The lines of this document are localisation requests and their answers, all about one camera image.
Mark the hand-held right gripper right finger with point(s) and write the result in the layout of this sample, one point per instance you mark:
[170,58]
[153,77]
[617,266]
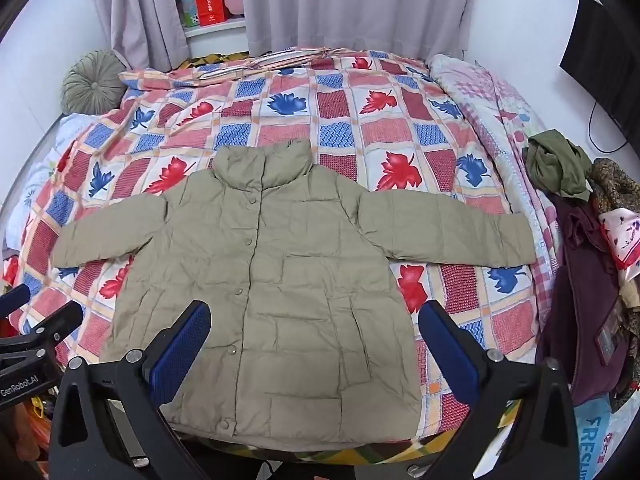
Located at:
[446,351]

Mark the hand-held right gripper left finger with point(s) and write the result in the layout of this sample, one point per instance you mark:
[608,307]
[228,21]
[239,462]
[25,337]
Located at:
[184,347]

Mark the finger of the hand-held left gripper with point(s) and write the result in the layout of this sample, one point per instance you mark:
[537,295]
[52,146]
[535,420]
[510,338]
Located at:
[14,296]
[47,322]

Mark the khaki puffer jacket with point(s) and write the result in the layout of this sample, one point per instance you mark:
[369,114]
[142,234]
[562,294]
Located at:
[280,280]

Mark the maroon garment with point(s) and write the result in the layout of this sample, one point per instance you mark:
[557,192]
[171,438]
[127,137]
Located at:
[585,300]

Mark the white blue floral sheet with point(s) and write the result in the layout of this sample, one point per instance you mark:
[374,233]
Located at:
[55,145]

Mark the white blue plastic bag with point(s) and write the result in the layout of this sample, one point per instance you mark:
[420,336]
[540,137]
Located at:
[600,435]

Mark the pink white scarf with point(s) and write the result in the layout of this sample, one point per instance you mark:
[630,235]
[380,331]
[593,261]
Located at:
[622,237]

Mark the olive green garment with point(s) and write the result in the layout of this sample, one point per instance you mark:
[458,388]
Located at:
[557,165]

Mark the round green pleated cushion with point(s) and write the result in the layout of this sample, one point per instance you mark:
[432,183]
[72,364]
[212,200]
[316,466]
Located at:
[91,82]

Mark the brown patterned garment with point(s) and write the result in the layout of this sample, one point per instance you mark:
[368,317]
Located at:
[615,180]

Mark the pink floral quilt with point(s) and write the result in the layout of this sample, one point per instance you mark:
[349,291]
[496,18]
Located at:
[495,110]

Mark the leaf print patchwork blanket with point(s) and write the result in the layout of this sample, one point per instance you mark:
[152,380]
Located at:
[350,110]

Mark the folded striped cloth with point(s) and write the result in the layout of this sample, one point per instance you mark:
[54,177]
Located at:
[290,57]

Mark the grey curtain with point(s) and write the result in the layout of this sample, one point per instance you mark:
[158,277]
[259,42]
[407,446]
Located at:
[140,10]
[350,5]

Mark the black monitor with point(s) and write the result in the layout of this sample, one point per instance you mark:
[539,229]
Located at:
[595,50]

